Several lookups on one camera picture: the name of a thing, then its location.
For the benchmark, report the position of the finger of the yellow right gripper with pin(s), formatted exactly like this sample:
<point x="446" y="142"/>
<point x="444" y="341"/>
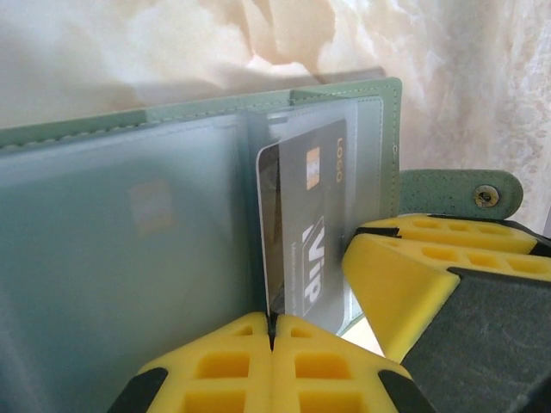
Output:
<point x="482" y="335"/>
<point x="452" y="232"/>

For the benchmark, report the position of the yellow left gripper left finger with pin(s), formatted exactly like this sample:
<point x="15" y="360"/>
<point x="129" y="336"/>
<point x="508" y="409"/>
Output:
<point x="224" y="374"/>

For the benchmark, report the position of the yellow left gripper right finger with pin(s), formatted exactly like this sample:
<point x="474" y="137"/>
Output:
<point x="327" y="374"/>

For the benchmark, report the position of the green leather card holder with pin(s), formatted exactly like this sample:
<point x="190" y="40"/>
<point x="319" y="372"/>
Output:
<point x="389" y="129"/>

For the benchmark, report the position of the black VIP card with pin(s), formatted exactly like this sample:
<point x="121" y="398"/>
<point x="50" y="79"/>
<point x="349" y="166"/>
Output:
<point x="301" y="193"/>

